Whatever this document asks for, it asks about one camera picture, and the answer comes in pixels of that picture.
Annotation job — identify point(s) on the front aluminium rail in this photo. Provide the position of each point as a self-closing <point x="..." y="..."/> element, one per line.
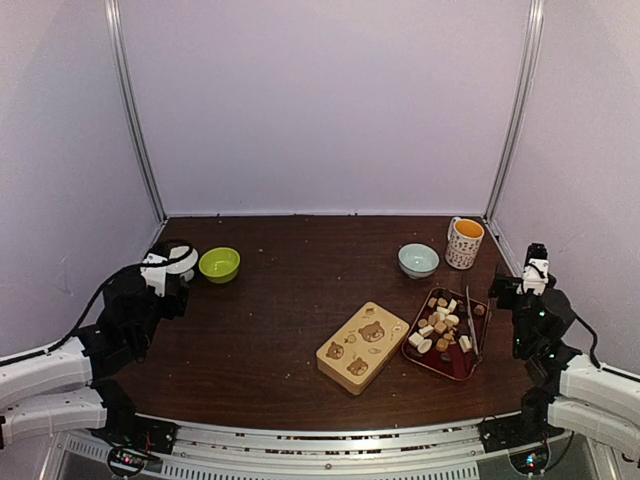
<point x="458" y="450"/>

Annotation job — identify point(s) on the lime green plastic bowl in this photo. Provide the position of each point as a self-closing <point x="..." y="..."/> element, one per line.
<point x="220" y="265"/>

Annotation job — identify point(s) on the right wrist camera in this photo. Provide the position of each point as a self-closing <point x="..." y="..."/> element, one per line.
<point x="535" y="277"/>

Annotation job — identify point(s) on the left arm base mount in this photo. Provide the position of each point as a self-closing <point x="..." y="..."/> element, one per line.
<point x="137" y="432"/>

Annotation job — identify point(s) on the small white bowl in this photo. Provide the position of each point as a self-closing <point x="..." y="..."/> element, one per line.
<point x="185" y="268"/>

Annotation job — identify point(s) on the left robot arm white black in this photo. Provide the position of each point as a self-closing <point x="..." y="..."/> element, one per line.
<point x="68" y="385"/>

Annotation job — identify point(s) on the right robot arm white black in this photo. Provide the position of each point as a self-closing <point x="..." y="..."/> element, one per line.
<point x="571" y="389"/>

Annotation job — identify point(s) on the tan tin box with paper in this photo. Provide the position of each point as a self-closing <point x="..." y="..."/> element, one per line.
<point x="354" y="366"/>

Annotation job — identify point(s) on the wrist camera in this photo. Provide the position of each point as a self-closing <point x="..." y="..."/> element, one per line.
<point x="535" y="277"/>
<point x="154" y="272"/>

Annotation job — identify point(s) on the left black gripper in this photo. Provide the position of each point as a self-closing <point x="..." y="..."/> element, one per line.
<point x="176" y="301"/>

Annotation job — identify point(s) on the pale green ceramic bowl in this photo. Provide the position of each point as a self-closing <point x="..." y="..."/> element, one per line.
<point x="417" y="260"/>

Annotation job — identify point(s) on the metal tongs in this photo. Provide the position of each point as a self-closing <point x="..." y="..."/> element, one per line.
<point x="476" y="325"/>

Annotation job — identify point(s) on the aluminium frame post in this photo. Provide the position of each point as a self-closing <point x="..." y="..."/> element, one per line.
<point x="529" y="60"/>
<point x="131" y="113"/>

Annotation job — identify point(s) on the round brown chocolate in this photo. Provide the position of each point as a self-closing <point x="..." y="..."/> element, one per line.
<point x="442" y="345"/>

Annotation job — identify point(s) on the left aluminium frame post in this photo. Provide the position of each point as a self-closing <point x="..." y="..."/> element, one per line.
<point x="131" y="113"/>

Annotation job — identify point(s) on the tan bear tin lid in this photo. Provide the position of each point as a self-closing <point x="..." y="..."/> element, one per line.
<point x="372" y="324"/>

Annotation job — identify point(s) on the right aluminium frame post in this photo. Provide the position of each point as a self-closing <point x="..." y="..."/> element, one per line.
<point x="529" y="60"/>

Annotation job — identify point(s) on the red rectangular tray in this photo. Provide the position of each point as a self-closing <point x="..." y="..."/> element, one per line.
<point x="448" y="335"/>

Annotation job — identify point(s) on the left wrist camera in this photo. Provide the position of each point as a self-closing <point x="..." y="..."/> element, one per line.
<point x="154" y="272"/>

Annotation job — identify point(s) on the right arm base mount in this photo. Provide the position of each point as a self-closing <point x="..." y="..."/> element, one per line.
<point x="511" y="431"/>

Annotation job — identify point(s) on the white chocolate block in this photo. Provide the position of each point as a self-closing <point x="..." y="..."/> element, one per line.
<point x="421" y="344"/>

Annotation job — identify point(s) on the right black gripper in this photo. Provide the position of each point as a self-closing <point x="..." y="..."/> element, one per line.
<point x="502" y="285"/>

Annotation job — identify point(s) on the patterned mug yellow inside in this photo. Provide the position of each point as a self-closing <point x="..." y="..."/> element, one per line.
<point x="464" y="238"/>

